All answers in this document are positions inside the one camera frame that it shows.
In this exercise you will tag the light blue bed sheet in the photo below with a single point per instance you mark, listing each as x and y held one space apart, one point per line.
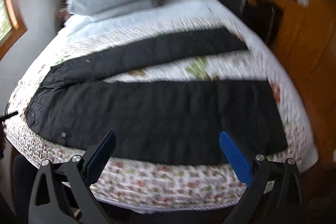
80 27

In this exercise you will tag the wooden framed window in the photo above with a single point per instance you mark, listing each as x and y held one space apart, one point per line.
12 25

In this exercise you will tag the black pants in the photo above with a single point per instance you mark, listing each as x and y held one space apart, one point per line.
165 122

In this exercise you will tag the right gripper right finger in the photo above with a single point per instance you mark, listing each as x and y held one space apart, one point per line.
274 189

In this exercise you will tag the floral white quilt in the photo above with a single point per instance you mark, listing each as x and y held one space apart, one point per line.
144 186

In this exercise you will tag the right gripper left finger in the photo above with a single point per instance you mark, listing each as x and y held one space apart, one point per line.
61 192

